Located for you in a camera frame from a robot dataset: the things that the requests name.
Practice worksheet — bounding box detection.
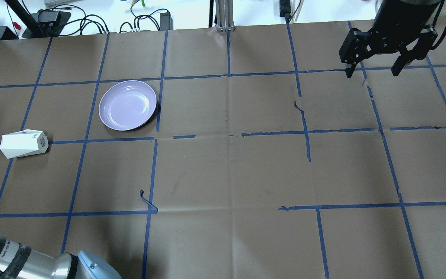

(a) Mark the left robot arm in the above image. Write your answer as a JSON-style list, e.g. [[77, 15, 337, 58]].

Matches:
[[0, 129, 121, 279]]

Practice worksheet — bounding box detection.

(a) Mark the red button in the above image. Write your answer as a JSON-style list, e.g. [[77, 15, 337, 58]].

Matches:
[[12, 22, 22, 30]]

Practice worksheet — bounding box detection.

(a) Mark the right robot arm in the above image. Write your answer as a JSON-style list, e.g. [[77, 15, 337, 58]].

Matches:
[[339, 0, 446, 78]]

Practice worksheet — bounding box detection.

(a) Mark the lilac plate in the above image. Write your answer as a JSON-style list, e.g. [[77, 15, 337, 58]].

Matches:
[[98, 81, 158, 132]]

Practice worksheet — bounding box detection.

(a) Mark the aluminium frame post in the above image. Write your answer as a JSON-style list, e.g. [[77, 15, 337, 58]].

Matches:
[[214, 0, 235, 32]]

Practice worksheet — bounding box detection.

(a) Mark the white angular cup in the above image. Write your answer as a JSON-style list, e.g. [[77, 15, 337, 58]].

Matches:
[[0, 129, 49, 159]]

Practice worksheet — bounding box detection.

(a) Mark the black power adapter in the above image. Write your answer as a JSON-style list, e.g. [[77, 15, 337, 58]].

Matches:
[[159, 11, 173, 31]]

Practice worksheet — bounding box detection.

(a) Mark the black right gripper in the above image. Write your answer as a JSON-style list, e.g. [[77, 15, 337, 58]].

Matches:
[[338, 16, 438, 78]]

